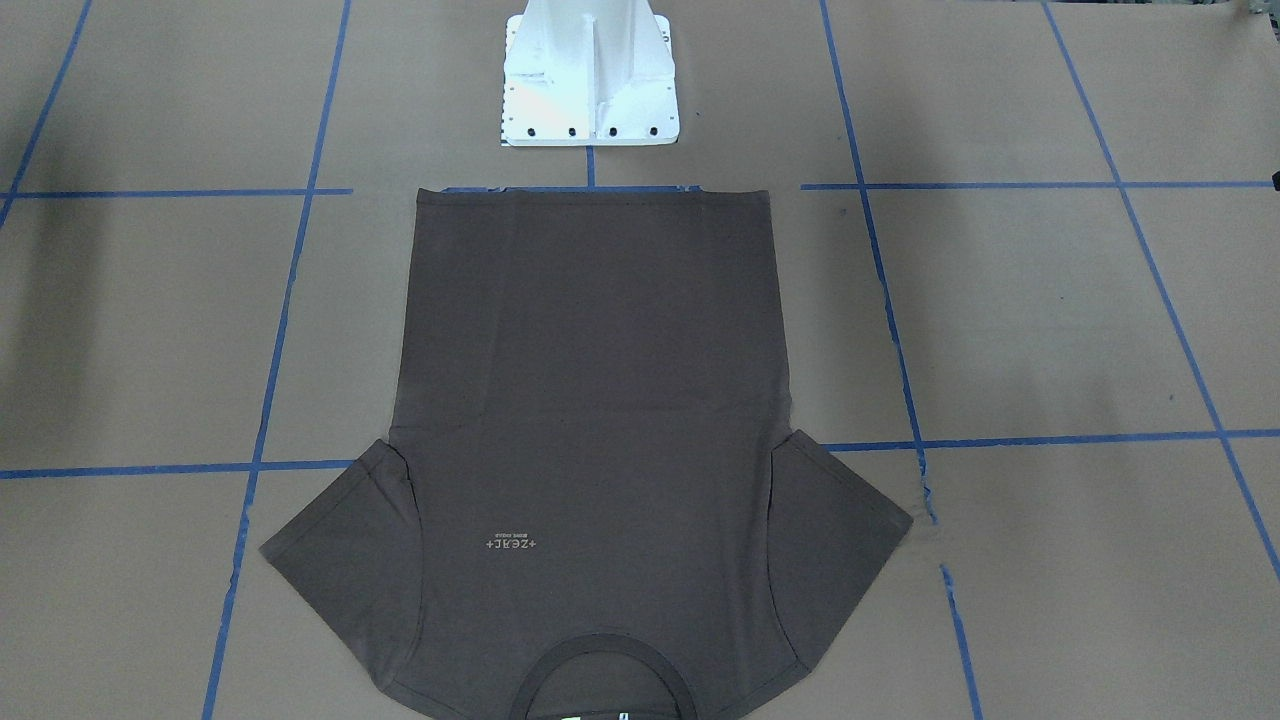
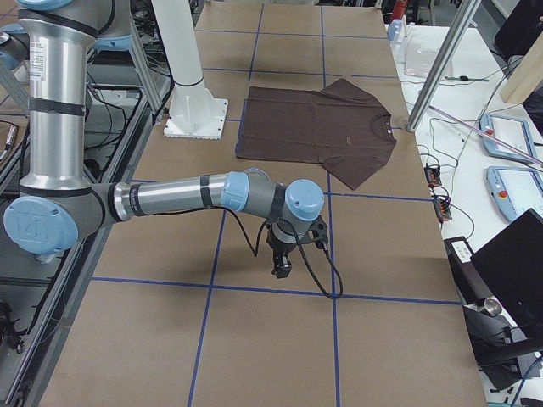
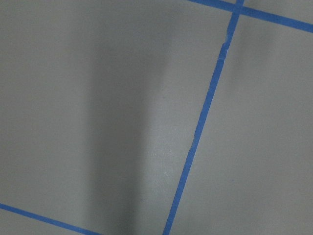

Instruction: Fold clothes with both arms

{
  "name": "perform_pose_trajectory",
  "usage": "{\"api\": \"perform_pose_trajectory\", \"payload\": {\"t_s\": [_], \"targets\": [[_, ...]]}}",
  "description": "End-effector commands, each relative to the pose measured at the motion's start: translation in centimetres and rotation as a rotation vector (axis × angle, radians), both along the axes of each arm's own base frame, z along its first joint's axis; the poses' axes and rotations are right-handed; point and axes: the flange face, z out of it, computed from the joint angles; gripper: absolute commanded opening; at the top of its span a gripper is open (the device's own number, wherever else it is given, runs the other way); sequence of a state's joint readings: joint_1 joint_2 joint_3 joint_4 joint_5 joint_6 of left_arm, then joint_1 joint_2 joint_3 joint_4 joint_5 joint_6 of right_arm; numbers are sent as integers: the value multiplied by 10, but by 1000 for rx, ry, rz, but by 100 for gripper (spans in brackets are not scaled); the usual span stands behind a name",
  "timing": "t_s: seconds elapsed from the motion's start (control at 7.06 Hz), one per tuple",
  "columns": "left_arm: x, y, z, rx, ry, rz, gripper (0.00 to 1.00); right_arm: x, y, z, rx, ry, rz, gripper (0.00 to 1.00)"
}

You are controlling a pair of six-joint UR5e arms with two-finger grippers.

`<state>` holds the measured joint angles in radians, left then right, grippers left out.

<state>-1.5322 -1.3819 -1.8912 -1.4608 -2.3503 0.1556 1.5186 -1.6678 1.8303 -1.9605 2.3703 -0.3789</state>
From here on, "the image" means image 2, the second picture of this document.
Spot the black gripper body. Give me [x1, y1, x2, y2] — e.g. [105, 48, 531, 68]
[266, 223, 303, 268]

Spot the dark brown t-shirt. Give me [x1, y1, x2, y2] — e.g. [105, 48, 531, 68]
[236, 79, 396, 190]

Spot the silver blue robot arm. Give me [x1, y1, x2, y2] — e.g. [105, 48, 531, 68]
[3, 1, 327, 278]

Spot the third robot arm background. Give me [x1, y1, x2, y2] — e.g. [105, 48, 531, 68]
[1, 23, 30, 70]

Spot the upper orange black usb hub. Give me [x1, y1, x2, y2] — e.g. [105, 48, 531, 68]
[424, 165, 442, 186]

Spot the orange black usb hub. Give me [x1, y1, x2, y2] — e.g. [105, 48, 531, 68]
[433, 195, 452, 223]
[424, 165, 442, 186]

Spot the lower orange black usb hub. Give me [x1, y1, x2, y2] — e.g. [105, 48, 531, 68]
[433, 195, 452, 223]

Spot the black label box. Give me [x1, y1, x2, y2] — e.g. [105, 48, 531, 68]
[444, 237, 494, 304]

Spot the silver metal cup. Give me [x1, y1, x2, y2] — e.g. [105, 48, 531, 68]
[477, 297, 503, 317]

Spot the long reacher grabber stick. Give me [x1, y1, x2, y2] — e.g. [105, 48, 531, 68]
[428, 105, 543, 166]

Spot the black monitor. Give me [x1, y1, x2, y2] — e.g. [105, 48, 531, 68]
[471, 209, 542, 337]

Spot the black monitor stand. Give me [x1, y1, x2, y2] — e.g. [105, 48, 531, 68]
[463, 307, 542, 390]

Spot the clear plastic bag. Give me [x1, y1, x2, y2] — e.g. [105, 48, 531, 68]
[404, 36, 440, 78]

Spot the lower blue teach pendant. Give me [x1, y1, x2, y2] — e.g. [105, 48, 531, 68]
[486, 166, 542, 222]

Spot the blue teach pendant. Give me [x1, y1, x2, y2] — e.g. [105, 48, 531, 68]
[480, 114, 536, 164]
[486, 166, 542, 222]

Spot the upper blue teach pendant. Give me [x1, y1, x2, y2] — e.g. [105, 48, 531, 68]
[480, 114, 536, 164]

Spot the wooden beam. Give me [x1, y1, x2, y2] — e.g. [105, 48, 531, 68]
[500, 34, 543, 104]

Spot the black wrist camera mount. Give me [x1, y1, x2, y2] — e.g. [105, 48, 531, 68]
[301, 215, 328, 251]

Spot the white pedestal column base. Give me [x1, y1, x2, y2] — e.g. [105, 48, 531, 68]
[152, 0, 228, 140]

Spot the aluminium frame post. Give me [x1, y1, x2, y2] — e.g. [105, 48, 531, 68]
[406, 0, 481, 132]

